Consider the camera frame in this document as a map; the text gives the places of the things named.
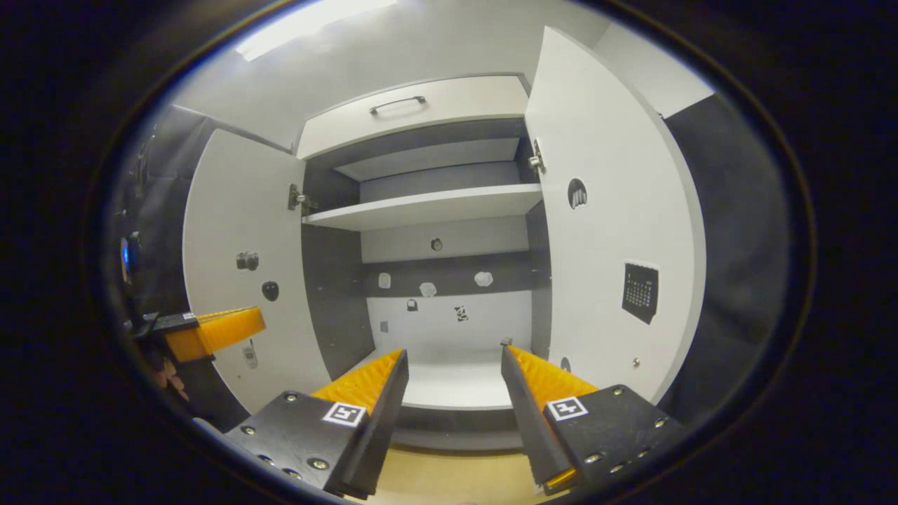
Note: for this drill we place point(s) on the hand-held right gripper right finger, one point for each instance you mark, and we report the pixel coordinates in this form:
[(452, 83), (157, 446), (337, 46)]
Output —
[(533, 428)]

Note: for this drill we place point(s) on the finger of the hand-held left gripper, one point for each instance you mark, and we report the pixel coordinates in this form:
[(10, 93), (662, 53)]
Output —
[(217, 331)]

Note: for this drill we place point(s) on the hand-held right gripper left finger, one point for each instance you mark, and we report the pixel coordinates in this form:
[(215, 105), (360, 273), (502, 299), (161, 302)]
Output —
[(379, 428)]

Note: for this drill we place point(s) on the white double-door shoe cabinet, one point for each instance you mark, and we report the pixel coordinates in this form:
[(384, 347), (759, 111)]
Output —
[(337, 294)]

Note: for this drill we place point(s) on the white cabinet door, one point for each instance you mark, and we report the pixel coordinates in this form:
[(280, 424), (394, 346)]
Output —
[(238, 203), (610, 140)]

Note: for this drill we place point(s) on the metal left door hinge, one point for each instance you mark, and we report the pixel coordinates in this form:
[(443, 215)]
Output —
[(298, 200)]

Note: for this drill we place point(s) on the metal door hinge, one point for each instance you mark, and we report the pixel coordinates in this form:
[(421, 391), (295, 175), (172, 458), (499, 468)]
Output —
[(298, 200), (537, 161)]

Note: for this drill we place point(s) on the white cabinet shelf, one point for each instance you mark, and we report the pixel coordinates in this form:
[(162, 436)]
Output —
[(435, 207)]

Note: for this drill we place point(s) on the metal right door hinge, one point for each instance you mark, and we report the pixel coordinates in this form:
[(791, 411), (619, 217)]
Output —
[(537, 161)]

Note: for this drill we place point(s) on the white cabinet drawer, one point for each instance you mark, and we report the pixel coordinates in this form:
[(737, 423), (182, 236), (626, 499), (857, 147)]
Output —
[(463, 105)]

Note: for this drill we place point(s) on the dark device with blue light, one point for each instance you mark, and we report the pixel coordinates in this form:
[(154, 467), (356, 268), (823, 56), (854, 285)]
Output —
[(130, 258)]

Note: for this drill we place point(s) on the ceiling light panel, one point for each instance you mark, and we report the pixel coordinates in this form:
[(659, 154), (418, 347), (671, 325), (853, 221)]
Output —
[(309, 24)]

